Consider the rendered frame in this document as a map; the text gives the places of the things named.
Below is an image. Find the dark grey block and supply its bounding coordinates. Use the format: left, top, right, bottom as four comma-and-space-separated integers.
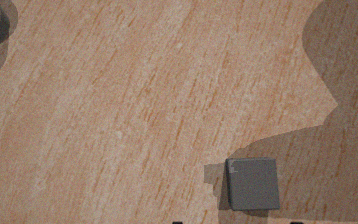
225, 157, 280, 211

